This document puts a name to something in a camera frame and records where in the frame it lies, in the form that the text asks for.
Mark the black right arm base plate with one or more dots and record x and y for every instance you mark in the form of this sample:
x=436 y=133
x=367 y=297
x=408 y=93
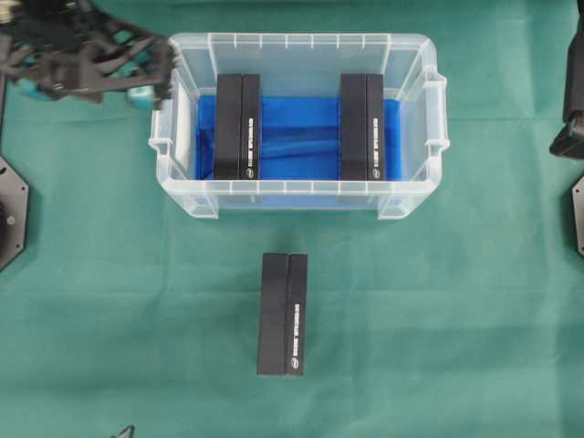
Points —
x=577 y=196

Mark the blue cloth liner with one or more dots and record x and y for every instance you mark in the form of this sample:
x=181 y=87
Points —
x=300 y=141

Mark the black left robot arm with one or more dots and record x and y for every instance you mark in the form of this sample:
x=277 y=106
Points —
x=54 y=50

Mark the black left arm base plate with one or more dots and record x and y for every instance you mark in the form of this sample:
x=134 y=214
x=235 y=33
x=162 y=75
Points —
x=14 y=206

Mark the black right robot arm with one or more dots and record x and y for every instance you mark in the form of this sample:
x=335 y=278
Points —
x=569 y=142

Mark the black realsense box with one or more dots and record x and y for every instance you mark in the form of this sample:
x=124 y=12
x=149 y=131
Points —
x=238 y=127
x=362 y=127
x=283 y=312

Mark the clear plastic storage case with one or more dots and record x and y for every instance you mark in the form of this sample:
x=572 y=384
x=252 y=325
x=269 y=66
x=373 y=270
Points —
x=308 y=66

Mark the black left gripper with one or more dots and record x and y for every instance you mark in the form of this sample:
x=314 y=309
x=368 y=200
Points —
x=52 y=56

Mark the black camera tip bottom edge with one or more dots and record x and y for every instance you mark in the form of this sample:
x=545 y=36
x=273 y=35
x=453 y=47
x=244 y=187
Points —
x=126 y=432

